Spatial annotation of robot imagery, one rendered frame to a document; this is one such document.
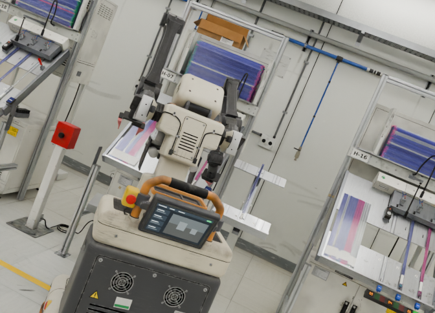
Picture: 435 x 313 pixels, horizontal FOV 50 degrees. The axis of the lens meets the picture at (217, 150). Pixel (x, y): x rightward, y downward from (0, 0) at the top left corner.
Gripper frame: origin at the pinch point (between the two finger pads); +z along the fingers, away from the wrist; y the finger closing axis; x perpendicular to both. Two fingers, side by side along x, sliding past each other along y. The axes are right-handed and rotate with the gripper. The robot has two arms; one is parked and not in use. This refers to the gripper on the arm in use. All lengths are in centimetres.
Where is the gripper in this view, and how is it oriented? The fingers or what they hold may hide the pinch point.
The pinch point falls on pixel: (209, 184)
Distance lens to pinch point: 278.3
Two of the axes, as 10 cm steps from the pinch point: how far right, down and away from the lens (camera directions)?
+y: -9.1, -3.7, 1.8
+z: -1.2, 6.6, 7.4
